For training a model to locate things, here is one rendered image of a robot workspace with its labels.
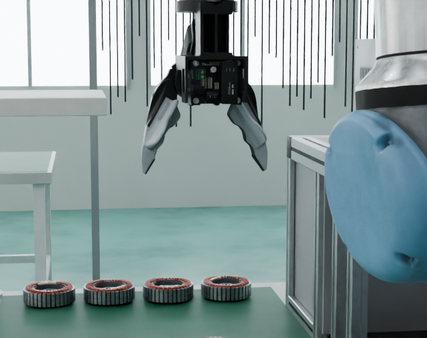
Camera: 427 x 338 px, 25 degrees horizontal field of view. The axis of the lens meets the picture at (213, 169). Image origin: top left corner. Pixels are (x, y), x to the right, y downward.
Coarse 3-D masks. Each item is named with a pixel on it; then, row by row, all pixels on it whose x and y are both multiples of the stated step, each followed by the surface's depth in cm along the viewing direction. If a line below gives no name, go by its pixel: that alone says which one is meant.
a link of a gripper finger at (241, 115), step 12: (240, 108) 114; (240, 120) 115; (252, 120) 113; (252, 132) 115; (264, 132) 112; (252, 144) 116; (264, 144) 116; (252, 156) 117; (264, 156) 117; (264, 168) 117
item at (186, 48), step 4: (188, 28) 113; (188, 32) 113; (188, 36) 113; (184, 40) 115; (188, 40) 113; (184, 44) 115; (188, 44) 113; (184, 48) 116; (188, 48) 114; (184, 52) 116
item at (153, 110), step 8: (168, 72) 114; (168, 80) 113; (160, 88) 113; (168, 88) 113; (152, 96) 114; (160, 96) 113; (168, 96) 113; (176, 96) 113; (152, 104) 114; (160, 104) 113; (152, 112) 114; (152, 120) 113
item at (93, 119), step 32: (160, 0) 501; (96, 32) 497; (160, 32) 503; (96, 64) 499; (352, 64) 519; (352, 96) 521; (96, 128) 503; (96, 160) 505; (96, 192) 507; (96, 224) 509; (96, 256) 511
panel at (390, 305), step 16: (368, 288) 182; (384, 288) 182; (400, 288) 183; (416, 288) 183; (368, 304) 182; (384, 304) 183; (400, 304) 183; (416, 304) 183; (368, 320) 183; (384, 320) 183; (400, 320) 183; (416, 320) 184
